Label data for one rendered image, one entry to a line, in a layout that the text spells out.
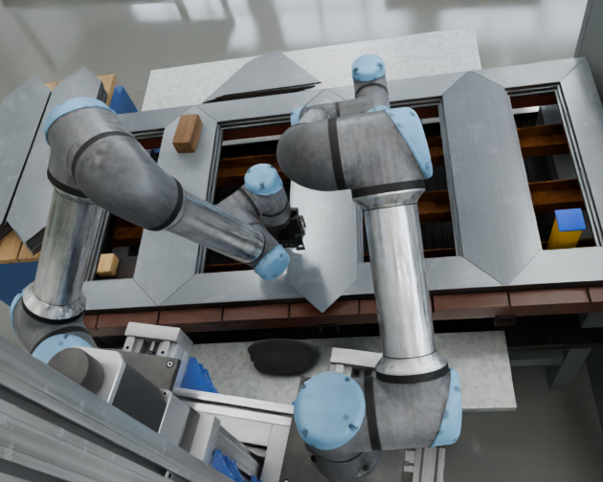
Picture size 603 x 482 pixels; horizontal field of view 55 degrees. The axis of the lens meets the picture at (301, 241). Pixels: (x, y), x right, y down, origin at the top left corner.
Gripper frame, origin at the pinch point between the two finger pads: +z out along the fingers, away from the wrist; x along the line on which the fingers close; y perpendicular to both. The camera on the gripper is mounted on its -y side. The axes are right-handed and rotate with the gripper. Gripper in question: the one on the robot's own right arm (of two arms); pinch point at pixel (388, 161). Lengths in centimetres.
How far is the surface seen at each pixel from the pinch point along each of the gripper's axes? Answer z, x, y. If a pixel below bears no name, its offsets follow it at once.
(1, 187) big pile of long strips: 6, -11, 126
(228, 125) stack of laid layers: 8, -28, 50
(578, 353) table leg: 55, 38, -51
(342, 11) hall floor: 93, -188, 21
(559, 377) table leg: 77, 38, -49
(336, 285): 5.5, 33.9, 15.4
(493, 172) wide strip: 5.8, 3.2, -27.8
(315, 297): 5.5, 37.0, 20.9
